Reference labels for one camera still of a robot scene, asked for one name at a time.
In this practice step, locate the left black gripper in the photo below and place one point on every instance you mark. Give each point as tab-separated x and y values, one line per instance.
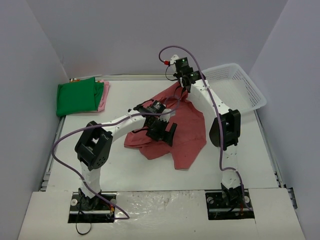
161	131

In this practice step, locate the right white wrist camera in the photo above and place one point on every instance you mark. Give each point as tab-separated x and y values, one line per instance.
173	59

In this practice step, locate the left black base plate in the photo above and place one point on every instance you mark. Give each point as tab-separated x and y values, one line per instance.
90	211

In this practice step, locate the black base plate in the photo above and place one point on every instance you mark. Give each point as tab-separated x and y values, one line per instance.
90	211
217	208

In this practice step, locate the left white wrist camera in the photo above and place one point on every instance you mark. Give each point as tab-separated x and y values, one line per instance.
169	112

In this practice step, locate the green folded t shirt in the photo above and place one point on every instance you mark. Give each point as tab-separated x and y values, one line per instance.
78	96

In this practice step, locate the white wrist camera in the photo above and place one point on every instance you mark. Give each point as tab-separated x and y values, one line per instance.
173	59
169	112

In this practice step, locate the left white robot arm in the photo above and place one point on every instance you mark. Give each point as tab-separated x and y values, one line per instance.
94	145

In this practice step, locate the pink folded t shirt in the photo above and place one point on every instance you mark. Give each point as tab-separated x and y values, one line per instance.
101	106

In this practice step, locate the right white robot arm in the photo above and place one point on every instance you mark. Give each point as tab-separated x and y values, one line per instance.
225	129

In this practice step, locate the red t shirt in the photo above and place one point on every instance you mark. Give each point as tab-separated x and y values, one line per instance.
189	137

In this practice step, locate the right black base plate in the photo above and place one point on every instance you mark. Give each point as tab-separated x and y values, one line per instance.
217	208

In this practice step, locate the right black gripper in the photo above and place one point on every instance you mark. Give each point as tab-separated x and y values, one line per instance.
180	75

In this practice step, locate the white plastic basket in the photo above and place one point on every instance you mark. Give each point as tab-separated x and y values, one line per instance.
234	87

